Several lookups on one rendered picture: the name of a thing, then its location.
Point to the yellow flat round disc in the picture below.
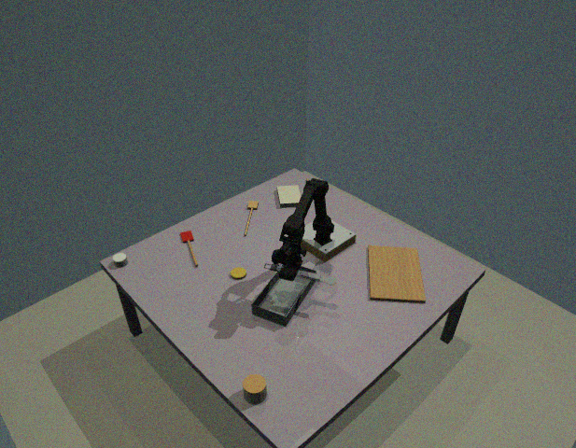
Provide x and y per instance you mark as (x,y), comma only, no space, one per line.
(238,273)

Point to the small dark cylinder with tan top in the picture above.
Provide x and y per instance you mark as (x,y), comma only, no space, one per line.
(255,389)

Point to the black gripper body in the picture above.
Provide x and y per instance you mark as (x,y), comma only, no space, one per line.
(289,273)

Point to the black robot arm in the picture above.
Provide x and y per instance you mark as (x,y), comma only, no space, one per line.
(315,189)

